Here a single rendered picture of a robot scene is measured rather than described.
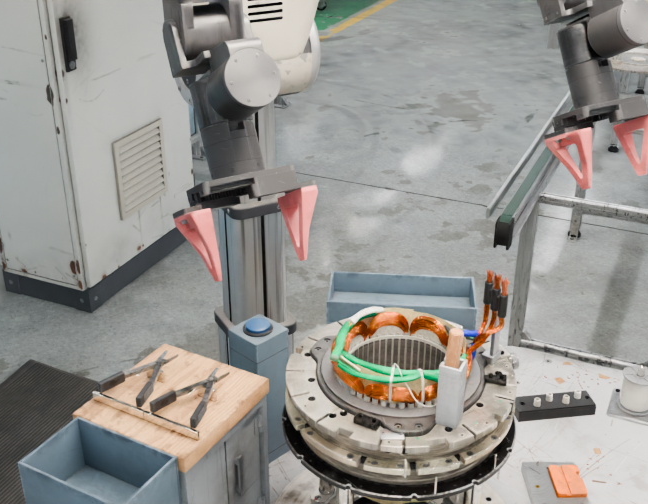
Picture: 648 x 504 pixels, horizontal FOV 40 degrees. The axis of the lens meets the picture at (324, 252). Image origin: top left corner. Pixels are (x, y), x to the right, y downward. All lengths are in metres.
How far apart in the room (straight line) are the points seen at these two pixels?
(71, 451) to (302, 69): 0.69
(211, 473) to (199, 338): 2.13
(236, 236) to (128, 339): 1.87
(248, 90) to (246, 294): 0.82
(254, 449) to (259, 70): 0.66
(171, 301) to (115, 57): 0.97
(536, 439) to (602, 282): 2.26
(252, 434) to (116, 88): 2.32
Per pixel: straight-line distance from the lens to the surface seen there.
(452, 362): 1.11
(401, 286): 1.57
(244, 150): 0.91
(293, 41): 1.45
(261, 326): 1.45
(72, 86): 3.28
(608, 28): 1.14
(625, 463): 1.67
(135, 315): 3.55
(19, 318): 3.65
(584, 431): 1.72
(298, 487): 1.51
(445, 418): 1.16
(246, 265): 1.60
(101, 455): 1.27
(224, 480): 1.30
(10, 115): 3.43
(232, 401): 1.25
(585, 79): 1.18
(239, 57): 0.86
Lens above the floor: 1.81
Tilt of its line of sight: 27 degrees down
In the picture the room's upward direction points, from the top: straight up
